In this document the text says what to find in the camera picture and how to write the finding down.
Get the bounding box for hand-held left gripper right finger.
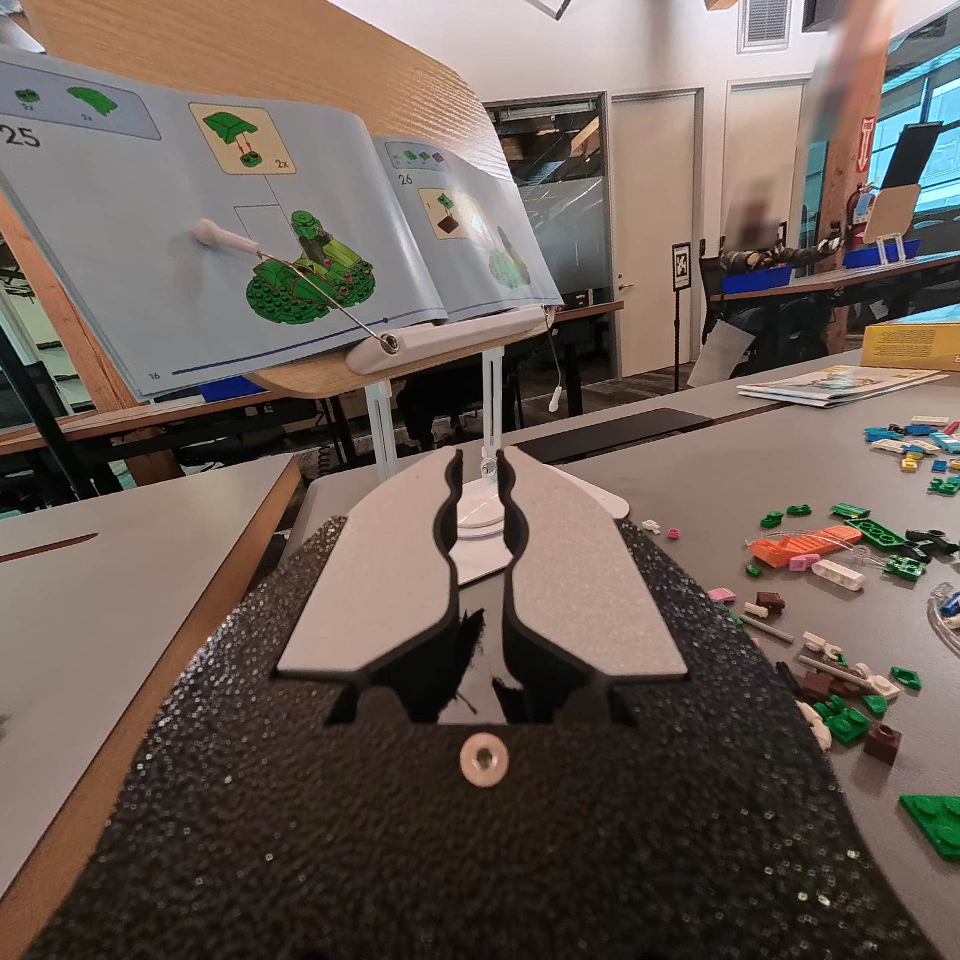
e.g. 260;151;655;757
496;447;690;725

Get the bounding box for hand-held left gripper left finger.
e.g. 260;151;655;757
276;447;486;725

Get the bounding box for white lego beam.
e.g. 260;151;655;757
810;558;868;591

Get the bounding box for pile of colourful lego pieces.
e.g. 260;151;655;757
862;414;960;496

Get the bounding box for yellow lego box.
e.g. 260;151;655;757
860;321;960;374

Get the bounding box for open lego instruction booklet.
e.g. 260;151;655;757
0;45;565;399

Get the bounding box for green lego plate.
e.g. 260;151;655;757
898;791;960;861

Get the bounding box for orange brick separator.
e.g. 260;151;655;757
748;525;865;569

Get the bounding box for blue storage bin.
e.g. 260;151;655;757
198;375;271;406
723;266;794;295
843;240;924;269

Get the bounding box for white paper sheet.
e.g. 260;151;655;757
688;321;753;389

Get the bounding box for long wooden desk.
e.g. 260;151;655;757
712;251;960;354
0;300;625;459

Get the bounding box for scattered green and brown bricks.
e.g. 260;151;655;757
641;501;960;768

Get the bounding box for stacked closed instruction booklets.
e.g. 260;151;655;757
737;364;952;409

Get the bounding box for printed tag sign stand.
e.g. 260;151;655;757
671;240;693;393

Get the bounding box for transparent curved plastic piece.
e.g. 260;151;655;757
924;581;960;655

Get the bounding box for white door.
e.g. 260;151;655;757
611;88;704;380

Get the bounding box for glass partition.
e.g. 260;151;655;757
483;91;610;297

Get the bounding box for red fire extinguisher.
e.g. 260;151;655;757
846;182;877;246

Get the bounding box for wooden book stand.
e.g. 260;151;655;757
862;123;924;265
0;0;631;588

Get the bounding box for wall air vent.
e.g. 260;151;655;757
737;0;794;54

